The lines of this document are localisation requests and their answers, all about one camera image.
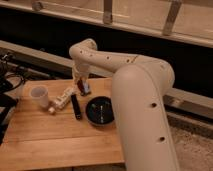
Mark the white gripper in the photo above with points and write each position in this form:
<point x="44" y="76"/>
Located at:
<point x="80" y="72"/>

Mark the red pepper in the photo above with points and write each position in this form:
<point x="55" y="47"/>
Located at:
<point x="80" y="86"/>

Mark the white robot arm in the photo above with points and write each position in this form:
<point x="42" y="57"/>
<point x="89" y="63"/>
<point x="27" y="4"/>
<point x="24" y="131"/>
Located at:
<point x="138" y="85"/>

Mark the white sponge block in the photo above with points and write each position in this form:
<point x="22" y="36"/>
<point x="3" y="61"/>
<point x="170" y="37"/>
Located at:
<point x="60" y="101"/>

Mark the black rectangular bar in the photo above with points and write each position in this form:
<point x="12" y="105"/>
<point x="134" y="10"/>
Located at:
<point x="76" y="107"/>

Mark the black round bowl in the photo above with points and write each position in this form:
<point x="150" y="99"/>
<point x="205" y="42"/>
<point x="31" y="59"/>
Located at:
<point x="99" y="111"/>

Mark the white plastic cup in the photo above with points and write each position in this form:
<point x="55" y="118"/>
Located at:
<point x="40" y="95"/>

